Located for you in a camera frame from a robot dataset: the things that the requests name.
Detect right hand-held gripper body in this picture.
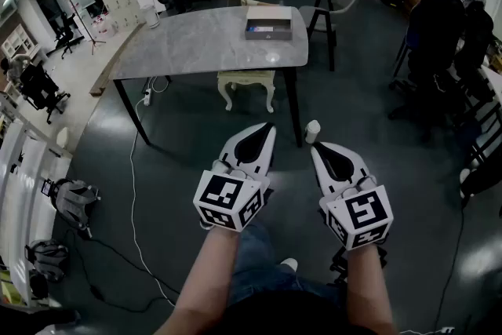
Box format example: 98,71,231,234
318,175,395,251

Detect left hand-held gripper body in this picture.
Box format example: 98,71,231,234
192,158,274,235

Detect grey box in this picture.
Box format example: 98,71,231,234
243,6,294,42

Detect person's right forearm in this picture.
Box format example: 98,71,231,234
344,242,397,335

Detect person's left forearm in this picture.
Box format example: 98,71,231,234
155,225,241,335

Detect white paper cup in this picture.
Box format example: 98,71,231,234
304,120,322,145

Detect black table leg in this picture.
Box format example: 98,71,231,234
282,67,304,148
113,78,152,146

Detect cream carved stool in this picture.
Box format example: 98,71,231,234
216,69,277,114

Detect person's blue jeans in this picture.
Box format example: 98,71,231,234
231,223,342,307

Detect person's black shirt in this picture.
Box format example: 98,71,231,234
211,289,377,335

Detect black jacket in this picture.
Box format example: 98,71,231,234
407,0,495,118

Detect grey chair black legs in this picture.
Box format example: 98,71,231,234
298,0,362,72

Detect white shelf unit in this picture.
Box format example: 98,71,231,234
0,93,74,309

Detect black office chair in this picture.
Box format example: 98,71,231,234
45,11,85,60
18,62,71,126

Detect white cable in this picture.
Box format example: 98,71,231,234
129,75,176,307

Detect black cable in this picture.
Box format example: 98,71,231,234
66,229,181,313

